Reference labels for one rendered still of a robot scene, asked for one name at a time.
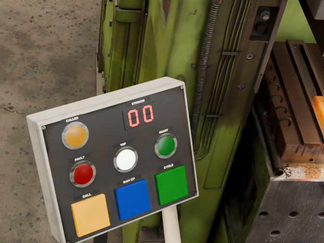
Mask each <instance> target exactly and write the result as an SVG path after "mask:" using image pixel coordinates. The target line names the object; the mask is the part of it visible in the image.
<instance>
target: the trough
mask: <svg viewBox="0 0 324 243"><path fill-rule="evenodd" d="M292 46H293V49H294V52H295V54H296V57H297V60H298V62H299V65H300V68H301V70H302V73H303V76H304V78H305V81H306V83H307V86H308V89H309V91H310V94H311V96H312V99H313V98H314V96H323V95H322V92H321V90H320V87H319V85H318V82H317V80H316V77H315V75H314V73H313V70H312V68H311V65H310V62H309V60H308V57H307V55H306V52H305V50H304V47H303V45H302V44H292Z"/></svg>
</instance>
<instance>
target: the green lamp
mask: <svg viewBox="0 0 324 243"><path fill-rule="evenodd" d="M174 148H175V142H174V140H173V139H172V138H171V137H169V136H165V137H163V138H162V139H161V140H160V141H159V143H158V152H159V153H160V154H161V155H163V156H167V155H170V154H171V153H172V152H173V150H174Z"/></svg>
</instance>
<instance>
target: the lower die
mask: <svg viewBox="0 0 324 243"><path fill-rule="evenodd" d="M292 44H302V45H303V47H304V50H305V52H306V55H307V57H308V60H309V62H310V65H311V68H312V70H313V73H314V75H315V77H316V80H317V82H318V85H319V87H320V90H321V92H322V95H323V96H324V68H323V65H324V57H323V56H322V54H321V52H320V50H319V47H318V45H317V44H316V43H306V42H304V41H303V40H286V42H278V41H274V43H273V47H272V50H271V53H270V58H269V59H268V61H270V62H272V63H273V68H272V70H270V67H271V65H270V64H267V65H266V68H265V71H264V74H265V73H267V72H274V73H276V75H277V77H276V80H275V81H273V79H274V75H273V74H268V75H267V76H266V77H265V80H264V83H263V86H262V89H261V90H262V91H261V92H262V96H264V93H265V90H266V88H267V86H268V84H270V83H272V82H276V83H278V84H279V85H280V89H279V90H278V91H277V88H278V86H277V85H271V86H270V87H269V89H268V92H267V95H266V97H265V106H266V108H267V105H268V103H269V100H270V97H271V96H272V95H274V94H282V95H283V96H284V99H283V102H282V103H281V102H280V101H281V97H280V96H275V97H274V98H273V99H272V101H271V104H270V107H269V110H268V117H269V120H270V118H271V116H272V113H273V110H274V109H275V108H276V107H277V106H280V105H284V106H286V107H287V108H288V111H287V113H286V114H285V113H284V112H285V108H278V109H277V110H276V112H275V114H274V117H273V120H272V125H271V127H272V130H273V132H274V129H275V127H276V124H277V121H278V120H279V119H281V118H284V117H288V118H290V119H291V120H292V123H291V126H288V124H289V120H282V121H281V122H280V123H279V126H278V129H277V131H276V134H275V140H276V144H277V147H278V150H279V154H280V157H281V160H282V162H324V128H323V125H322V123H321V120H320V117H319V115H318V112H317V110H316V107H315V104H314V102H313V99H312V96H311V94H310V91H309V89H308V86H307V83H306V81H305V78H304V76H303V73H302V70H301V68H300V65H299V62H298V60H297V57H296V54H295V52H294V49H293V46H292ZM264 74H263V75H264ZM310 159H313V161H309V160H310Z"/></svg>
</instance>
